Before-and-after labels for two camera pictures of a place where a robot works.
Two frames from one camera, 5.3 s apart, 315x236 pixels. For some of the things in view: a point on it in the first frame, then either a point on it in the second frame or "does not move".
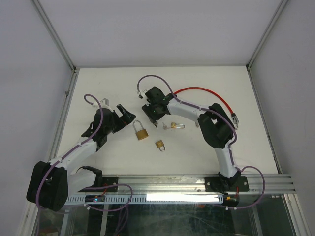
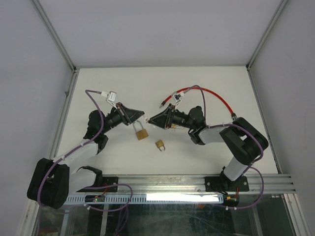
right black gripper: x=146 y=108 → x=163 y=118
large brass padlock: x=141 y=134 does not move
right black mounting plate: x=212 y=184 does not move
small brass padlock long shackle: x=173 y=125 does not move
